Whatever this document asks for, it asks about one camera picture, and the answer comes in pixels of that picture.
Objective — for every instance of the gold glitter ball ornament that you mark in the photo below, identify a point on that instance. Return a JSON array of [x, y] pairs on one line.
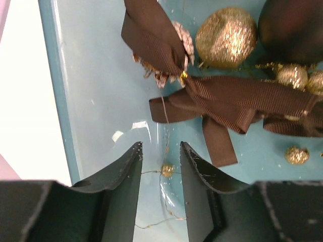
[[226, 39]]

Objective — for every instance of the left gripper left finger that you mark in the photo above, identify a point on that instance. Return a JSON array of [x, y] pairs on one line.
[[101, 207]]

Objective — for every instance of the teal plastic bin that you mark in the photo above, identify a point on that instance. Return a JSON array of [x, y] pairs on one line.
[[102, 100]]

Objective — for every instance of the small gold glitter bead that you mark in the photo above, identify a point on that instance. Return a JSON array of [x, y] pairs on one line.
[[167, 170]]

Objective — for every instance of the dark brown ball ornament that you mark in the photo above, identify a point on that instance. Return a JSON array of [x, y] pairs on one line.
[[291, 31]]

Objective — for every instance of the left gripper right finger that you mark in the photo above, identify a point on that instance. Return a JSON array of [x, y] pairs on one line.
[[219, 207]]

